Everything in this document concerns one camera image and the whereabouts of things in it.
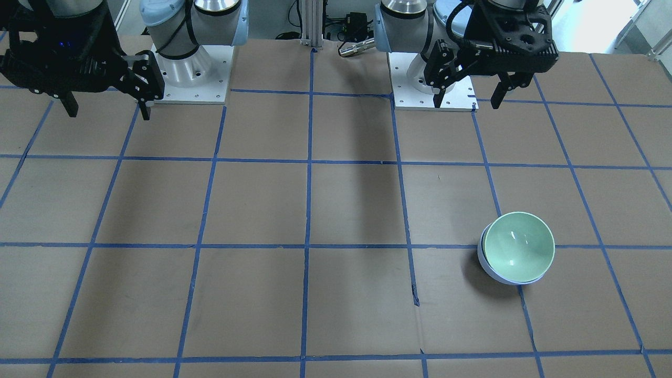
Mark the green bowl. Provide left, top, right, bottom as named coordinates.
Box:
left=484, top=212, right=556, bottom=282

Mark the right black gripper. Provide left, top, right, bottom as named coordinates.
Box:
left=2, top=1, right=165, bottom=121

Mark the blue bowl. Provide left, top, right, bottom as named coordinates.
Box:
left=477, top=223, right=545, bottom=286

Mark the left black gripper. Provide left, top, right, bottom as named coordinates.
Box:
left=424, top=1, right=559, bottom=109

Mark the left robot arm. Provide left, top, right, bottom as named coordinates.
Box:
left=374, top=1, right=559, bottom=109

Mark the aluminium frame post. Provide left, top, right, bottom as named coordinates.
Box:
left=297, top=1, right=324, bottom=50

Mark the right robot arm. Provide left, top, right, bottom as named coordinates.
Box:
left=2, top=1, right=249, bottom=120

